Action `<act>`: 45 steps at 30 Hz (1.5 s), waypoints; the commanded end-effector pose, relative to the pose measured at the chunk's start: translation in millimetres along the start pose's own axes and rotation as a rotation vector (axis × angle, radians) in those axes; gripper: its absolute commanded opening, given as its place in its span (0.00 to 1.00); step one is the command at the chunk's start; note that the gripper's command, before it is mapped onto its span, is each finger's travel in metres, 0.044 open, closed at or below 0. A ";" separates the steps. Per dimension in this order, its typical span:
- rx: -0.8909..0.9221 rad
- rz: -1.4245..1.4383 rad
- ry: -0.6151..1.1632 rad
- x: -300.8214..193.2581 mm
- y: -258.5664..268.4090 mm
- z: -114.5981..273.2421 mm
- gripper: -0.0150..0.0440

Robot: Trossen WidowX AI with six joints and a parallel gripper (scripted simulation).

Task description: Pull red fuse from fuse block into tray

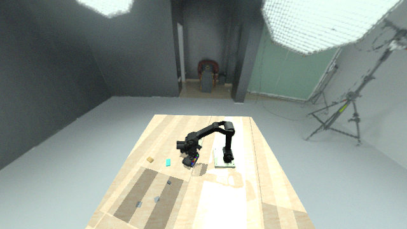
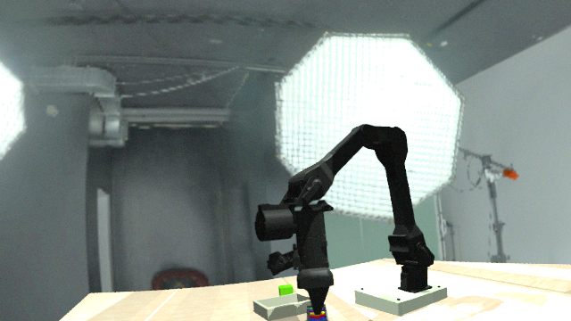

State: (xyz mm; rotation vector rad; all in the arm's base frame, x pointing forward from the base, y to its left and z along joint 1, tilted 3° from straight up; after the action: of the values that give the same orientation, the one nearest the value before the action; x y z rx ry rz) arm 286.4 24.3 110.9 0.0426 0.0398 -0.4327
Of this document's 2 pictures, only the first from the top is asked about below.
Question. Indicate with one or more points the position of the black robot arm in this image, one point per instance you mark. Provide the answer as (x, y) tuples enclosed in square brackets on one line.
[(191, 140)]

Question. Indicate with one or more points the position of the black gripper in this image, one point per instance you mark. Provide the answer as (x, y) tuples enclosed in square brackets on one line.
[(191, 156)]

